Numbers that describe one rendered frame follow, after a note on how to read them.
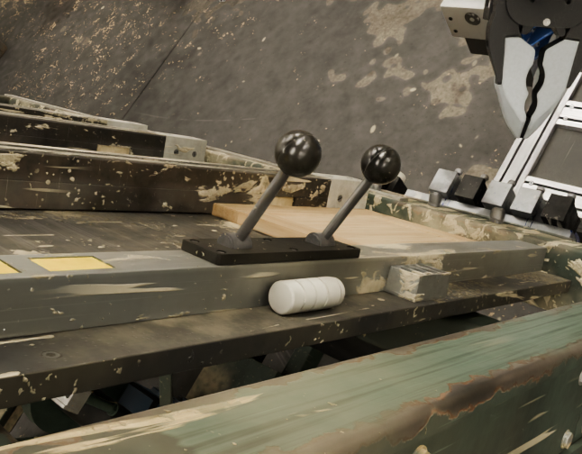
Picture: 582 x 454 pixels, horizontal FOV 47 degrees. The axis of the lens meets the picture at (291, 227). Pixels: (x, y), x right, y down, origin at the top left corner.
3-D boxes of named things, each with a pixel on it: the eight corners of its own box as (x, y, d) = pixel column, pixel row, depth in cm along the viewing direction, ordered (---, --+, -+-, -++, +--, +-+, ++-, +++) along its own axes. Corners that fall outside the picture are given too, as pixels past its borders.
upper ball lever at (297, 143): (254, 268, 59) (339, 152, 53) (222, 270, 57) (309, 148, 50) (232, 238, 61) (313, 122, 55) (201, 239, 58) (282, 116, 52)
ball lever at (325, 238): (335, 263, 68) (416, 164, 62) (313, 265, 66) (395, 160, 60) (314, 237, 70) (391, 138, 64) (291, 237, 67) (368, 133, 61)
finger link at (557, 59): (539, 128, 66) (557, 31, 63) (559, 142, 60) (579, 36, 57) (507, 126, 66) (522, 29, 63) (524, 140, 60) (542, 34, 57)
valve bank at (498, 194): (617, 238, 139) (603, 174, 121) (590, 297, 135) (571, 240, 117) (412, 187, 170) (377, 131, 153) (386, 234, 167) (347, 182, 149)
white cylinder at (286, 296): (288, 320, 57) (344, 311, 63) (295, 286, 56) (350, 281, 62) (264, 308, 59) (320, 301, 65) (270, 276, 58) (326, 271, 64)
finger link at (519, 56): (507, 126, 66) (522, 29, 63) (524, 140, 60) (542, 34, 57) (475, 124, 66) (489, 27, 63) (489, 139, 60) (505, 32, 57)
